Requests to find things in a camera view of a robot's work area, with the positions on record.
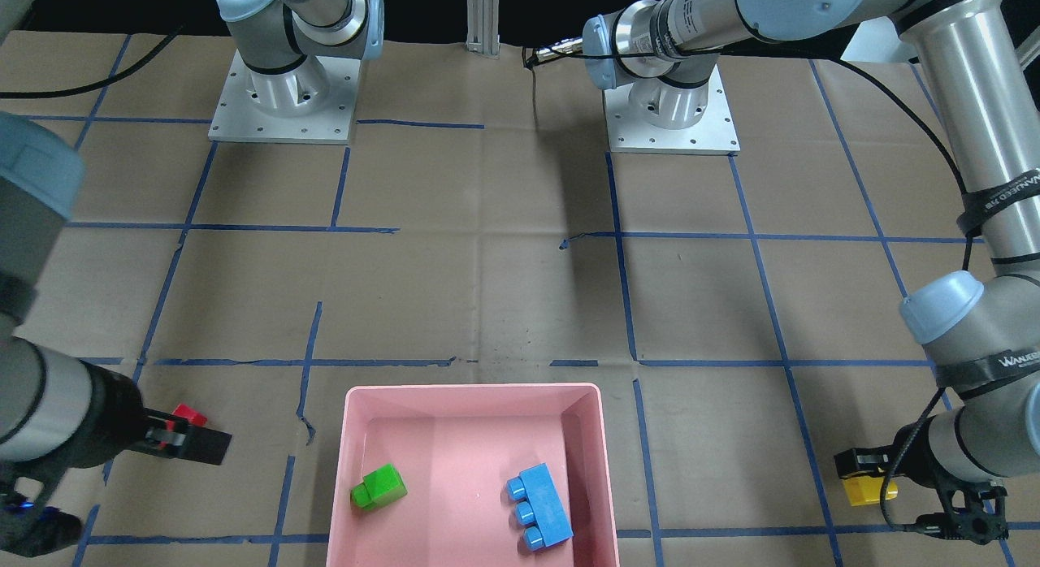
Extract blue toy block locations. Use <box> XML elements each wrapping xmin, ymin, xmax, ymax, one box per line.
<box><xmin>505</xmin><ymin>463</ymin><xmax>574</xmax><ymax>552</ymax></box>

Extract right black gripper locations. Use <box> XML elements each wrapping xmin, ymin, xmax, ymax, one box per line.
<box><xmin>2</xmin><ymin>364</ymin><xmax>232</xmax><ymax>557</ymax></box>

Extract aluminium frame post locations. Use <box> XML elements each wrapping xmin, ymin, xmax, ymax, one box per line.
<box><xmin>466</xmin><ymin>0</ymin><xmax>501</xmax><ymax>59</ymax></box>

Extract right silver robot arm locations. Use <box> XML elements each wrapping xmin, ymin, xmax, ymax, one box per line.
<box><xmin>2</xmin><ymin>0</ymin><xmax>387</xmax><ymax>557</ymax></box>

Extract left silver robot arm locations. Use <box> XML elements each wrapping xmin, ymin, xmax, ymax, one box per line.
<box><xmin>593</xmin><ymin>49</ymin><xmax>1038</xmax><ymax>552</ymax></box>

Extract green toy block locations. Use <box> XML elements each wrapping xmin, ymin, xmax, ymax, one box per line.
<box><xmin>350</xmin><ymin>463</ymin><xmax>408</xmax><ymax>511</ymax></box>

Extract red toy block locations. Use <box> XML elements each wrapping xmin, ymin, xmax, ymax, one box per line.
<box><xmin>166</xmin><ymin>403</ymin><xmax>208</xmax><ymax>452</ymax></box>

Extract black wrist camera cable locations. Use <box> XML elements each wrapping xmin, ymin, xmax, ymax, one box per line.
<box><xmin>0</xmin><ymin>23</ymin><xmax>184</xmax><ymax>101</ymax></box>

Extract yellow toy block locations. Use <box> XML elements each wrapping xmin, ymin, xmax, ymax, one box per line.
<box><xmin>839</xmin><ymin>470</ymin><xmax>899</xmax><ymax>507</ymax></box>

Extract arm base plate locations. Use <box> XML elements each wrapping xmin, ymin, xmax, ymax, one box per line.
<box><xmin>208</xmin><ymin>54</ymin><xmax>362</xmax><ymax>145</ymax></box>
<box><xmin>603</xmin><ymin>65</ymin><xmax>742</xmax><ymax>156</ymax></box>

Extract pink plastic box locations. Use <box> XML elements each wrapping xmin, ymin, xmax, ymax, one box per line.
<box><xmin>326</xmin><ymin>383</ymin><xmax>620</xmax><ymax>566</ymax></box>

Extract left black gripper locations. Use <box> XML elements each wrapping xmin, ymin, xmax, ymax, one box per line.
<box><xmin>834</xmin><ymin>424</ymin><xmax>1009</xmax><ymax>545</ymax></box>

